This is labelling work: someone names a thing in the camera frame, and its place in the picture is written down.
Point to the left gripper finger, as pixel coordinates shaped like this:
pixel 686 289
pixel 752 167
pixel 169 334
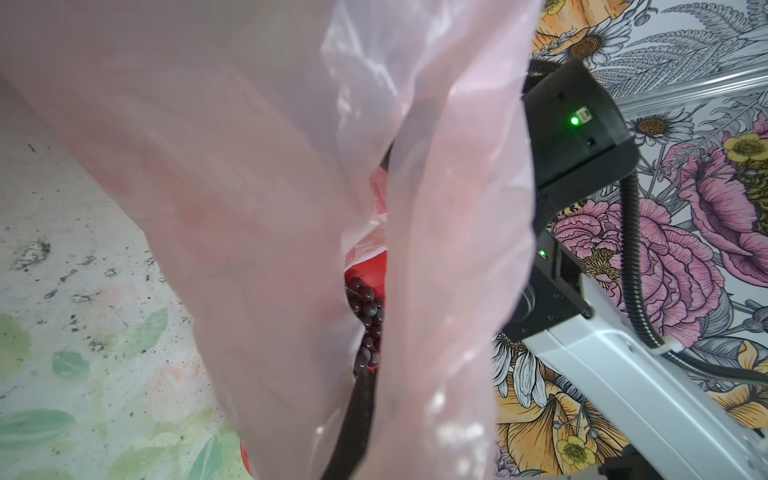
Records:
pixel 354 435

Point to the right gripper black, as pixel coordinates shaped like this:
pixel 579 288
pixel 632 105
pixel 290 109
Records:
pixel 578 137

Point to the dark purple grapes toy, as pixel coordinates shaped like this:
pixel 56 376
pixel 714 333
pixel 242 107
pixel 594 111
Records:
pixel 368 307

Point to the pink plastic bag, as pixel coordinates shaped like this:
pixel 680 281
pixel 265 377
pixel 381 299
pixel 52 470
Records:
pixel 242 138

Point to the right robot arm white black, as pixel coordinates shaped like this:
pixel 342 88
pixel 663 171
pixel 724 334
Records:
pixel 642 383

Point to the red flower-shaped plate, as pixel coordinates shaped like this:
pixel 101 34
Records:
pixel 372 271

